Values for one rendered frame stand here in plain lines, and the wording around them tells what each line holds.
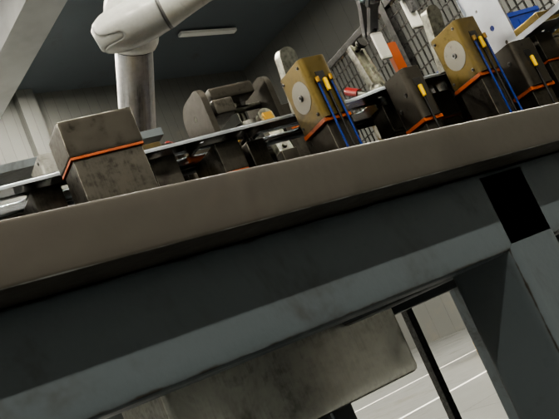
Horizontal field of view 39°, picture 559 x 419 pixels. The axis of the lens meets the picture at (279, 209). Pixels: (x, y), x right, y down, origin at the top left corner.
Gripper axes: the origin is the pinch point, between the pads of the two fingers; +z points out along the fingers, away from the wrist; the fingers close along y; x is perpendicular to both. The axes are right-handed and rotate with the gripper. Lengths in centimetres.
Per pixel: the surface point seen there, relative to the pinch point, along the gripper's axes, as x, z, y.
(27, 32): 146, -435, -746
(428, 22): -7.1, 5.2, 17.5
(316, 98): -43, 17, 22
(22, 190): -91, 14, 3
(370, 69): 1.1, -0.6, -15.3
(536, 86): 5.7, 26.0, 23.0
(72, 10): 261, -535, -883
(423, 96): -19.8, 21.3, 20.7
